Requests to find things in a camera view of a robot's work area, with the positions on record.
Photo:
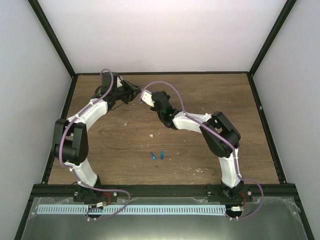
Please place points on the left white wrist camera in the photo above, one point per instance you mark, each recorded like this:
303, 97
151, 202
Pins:
119, 82

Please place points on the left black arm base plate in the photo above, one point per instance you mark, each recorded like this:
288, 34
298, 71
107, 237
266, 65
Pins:
92, 196

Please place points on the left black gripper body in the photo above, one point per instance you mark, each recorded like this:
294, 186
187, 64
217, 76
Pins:
123, 94

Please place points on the blue battery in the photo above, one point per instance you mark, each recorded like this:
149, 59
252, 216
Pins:
162, 155
153, 156

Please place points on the left blue battery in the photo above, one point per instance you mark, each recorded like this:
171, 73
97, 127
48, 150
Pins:
153, 156

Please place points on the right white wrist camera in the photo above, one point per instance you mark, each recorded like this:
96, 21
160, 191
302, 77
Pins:
146, 97

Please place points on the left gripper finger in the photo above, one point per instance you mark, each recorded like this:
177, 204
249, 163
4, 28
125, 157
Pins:
132, 86
132, 95

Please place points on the clear plastic sheet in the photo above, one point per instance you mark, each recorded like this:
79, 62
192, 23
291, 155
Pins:
274, 218

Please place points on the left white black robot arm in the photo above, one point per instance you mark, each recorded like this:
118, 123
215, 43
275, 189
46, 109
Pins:
70, 143

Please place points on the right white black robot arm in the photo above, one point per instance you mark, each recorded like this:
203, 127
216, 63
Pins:
220, 135

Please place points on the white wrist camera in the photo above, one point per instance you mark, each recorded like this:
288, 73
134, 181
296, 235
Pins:
146, 97
119, 82

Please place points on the black aluminium frame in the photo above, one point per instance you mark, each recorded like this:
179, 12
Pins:
209, 191

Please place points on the light blue slotted cable duct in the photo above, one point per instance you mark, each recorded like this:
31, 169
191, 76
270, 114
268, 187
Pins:
80, 209

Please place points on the right blue battery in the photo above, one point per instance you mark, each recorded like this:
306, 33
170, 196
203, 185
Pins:
162, 155

